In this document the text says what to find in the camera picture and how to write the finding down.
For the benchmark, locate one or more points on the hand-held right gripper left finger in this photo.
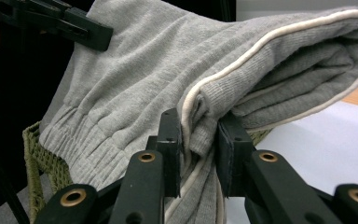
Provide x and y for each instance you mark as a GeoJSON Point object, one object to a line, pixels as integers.
{"type": "Point", "coordinates": [167, 149]}

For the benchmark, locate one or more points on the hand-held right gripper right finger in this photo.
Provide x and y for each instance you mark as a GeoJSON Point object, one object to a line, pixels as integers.
{"type": "Point", "coordinates": [234, 155]}

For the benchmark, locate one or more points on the grey pants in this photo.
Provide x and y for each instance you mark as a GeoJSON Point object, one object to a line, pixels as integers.
{"type": "Point", "coordinates": [136, 77]}

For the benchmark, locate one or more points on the green woven basket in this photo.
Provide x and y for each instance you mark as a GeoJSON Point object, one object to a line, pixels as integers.
{"type": "Point", "coordinates": [38, 161]}

